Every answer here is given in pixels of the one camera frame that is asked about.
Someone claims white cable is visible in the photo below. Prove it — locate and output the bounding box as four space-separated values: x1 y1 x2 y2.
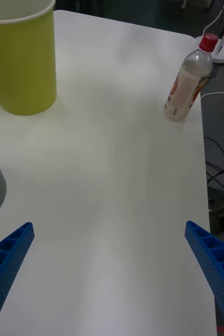
202 0 224 36
200 91 224 98

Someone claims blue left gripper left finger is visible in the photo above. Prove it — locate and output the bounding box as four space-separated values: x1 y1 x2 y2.
0 222 36 336

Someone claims yellow-green plastic bin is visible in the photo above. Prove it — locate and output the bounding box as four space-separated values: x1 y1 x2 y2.
0 0 57 116

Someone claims clear bottle with red cap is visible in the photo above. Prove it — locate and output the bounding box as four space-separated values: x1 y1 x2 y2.
164 33 219 123

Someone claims black cable bundle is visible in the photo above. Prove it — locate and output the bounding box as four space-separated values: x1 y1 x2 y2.
204 136 224 202

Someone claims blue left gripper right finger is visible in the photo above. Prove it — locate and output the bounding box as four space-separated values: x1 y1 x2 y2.
184 220 224 336

